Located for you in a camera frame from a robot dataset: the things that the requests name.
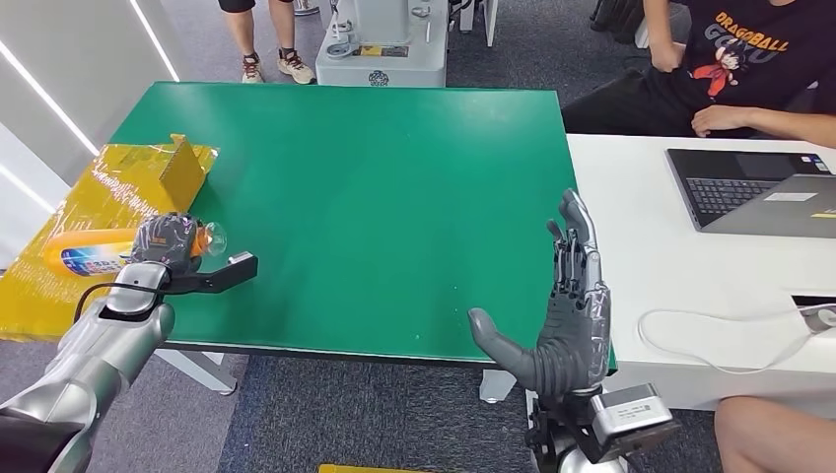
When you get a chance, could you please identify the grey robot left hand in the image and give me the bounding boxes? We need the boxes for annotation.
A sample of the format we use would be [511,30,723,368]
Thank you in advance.
[129,212,204,275]

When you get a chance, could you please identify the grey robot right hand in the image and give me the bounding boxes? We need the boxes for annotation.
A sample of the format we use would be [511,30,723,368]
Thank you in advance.
[467,189,612,400]

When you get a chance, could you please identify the orange detergent bottle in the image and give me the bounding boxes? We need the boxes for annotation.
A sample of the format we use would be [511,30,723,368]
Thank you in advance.
[43,221,229,279]

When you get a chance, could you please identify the yellow taped cardboard box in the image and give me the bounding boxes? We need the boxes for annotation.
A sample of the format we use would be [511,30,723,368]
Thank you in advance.
[0,133,221,345]

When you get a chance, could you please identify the white table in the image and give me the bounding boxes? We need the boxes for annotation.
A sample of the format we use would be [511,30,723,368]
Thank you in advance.
[566,133,836,433]

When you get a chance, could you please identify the black open laptop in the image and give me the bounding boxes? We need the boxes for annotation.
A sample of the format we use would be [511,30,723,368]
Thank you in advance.
[665,148,836,233]

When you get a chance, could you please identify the person beside white table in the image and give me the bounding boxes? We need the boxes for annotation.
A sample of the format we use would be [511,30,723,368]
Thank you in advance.
[713,394,836,473]

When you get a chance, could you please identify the green topped table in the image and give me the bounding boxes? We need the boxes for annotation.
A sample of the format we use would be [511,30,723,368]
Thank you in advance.
[109,81,618,405]

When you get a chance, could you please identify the standing person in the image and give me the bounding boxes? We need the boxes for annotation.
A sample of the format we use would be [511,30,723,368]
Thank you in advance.
[218,0,318,86]

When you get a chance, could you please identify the white and black device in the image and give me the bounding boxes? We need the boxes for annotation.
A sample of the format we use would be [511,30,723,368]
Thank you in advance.
[791,295,836,337]

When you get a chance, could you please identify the grey closed laptop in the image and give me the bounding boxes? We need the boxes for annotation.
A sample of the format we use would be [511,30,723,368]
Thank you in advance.
[702,173,836,240]

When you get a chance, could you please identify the yellow object on floor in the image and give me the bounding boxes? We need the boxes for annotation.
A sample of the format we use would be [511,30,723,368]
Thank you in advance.
[318,463,421,473]

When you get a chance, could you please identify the white machine stand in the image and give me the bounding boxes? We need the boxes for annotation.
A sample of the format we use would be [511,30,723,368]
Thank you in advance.
[314,0,450,89]

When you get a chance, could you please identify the seated person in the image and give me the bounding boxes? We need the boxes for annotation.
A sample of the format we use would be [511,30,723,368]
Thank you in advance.
[561,0,836,151]

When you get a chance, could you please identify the black bag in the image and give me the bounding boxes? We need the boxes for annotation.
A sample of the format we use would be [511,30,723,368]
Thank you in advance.
[590,0,648,50]

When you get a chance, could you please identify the white panel leg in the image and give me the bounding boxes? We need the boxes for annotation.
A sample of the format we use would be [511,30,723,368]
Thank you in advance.
[458,0,500,48]

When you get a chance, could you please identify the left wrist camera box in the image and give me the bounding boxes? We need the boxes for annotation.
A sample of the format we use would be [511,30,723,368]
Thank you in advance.
[163,250,260,297]

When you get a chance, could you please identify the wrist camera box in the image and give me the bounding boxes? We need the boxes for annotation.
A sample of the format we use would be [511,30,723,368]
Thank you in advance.
[574,382,682,467]
[163,250,260,297]

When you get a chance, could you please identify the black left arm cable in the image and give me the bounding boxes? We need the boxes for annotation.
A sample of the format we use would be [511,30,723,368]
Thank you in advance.
[73,280,166,325]

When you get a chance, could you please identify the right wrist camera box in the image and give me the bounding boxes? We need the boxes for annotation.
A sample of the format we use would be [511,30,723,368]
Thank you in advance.
[574,382,682,467]

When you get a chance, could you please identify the white cable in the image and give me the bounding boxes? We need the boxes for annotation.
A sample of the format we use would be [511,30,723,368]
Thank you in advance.
[636,304,836,377]

